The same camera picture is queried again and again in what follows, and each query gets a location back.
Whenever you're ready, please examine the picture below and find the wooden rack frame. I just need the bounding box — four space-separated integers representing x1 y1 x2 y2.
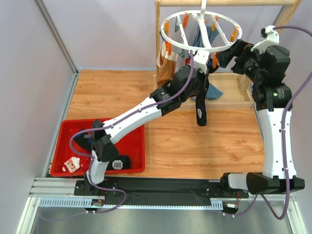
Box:
155 0 301 109

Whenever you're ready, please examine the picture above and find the teal blue hanging sock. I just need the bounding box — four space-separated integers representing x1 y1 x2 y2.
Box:
189 24 224 101

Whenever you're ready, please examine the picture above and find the black base mat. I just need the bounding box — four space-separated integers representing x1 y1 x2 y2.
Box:
74 176 249 207

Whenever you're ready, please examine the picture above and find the red plastic bin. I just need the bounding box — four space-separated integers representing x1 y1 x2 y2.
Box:
49 119 145 177

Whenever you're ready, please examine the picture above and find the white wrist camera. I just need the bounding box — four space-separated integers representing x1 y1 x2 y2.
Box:
189 49 211 74
251 25 279 54

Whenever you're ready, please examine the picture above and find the red santa sock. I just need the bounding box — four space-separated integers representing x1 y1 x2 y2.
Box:
61 156 85 173
185 58 191 66

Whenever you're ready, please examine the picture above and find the aluminium rail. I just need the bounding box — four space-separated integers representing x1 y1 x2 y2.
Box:
28 176 303 215

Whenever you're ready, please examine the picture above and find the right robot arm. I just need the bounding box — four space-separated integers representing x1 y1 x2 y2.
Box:
216 39 305 195

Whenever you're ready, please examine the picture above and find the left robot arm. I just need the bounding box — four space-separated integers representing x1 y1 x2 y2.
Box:
84 65 209 195

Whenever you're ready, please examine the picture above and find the brown cream hanging sock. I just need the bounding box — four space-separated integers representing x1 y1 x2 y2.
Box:
156 42 178 87

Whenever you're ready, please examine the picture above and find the orange clip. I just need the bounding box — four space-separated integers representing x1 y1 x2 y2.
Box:
165 41 172 56
230 27 238 42
212 52 218 69

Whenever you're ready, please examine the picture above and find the orange clip front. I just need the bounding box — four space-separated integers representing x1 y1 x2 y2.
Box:
212 52 218 69

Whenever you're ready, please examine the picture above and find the black sock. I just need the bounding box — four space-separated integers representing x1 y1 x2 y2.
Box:
195 95 207 126
74 133 131 171

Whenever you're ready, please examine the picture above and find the white round clip hanger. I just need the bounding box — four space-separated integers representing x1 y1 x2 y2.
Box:
159 0 243 53

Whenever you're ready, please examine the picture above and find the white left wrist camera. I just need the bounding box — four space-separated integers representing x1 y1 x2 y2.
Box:
189 49 211 74

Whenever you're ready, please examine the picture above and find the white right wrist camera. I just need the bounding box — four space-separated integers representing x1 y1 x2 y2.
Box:
251 25 279 54

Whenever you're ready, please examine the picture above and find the orange clip right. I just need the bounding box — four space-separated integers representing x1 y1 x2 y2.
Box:
230 27 238 42

